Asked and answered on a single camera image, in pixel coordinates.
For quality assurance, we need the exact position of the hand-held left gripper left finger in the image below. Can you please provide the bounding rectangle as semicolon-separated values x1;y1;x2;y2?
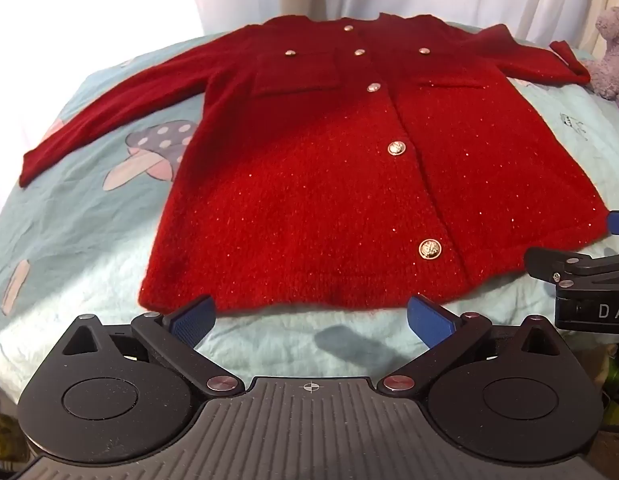
63;295;241;397

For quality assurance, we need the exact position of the light blue mushroom print bedsheet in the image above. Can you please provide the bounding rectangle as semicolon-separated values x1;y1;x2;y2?
0;22;619;411

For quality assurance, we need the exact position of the purple plush toy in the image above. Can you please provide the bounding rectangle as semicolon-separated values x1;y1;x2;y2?
586;0;619;122

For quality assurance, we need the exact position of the red knit cardigan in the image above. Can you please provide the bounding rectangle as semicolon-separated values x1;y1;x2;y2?
18;12;606;317

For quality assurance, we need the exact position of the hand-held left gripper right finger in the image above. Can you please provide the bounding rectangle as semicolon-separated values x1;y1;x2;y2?
381;295;561;397

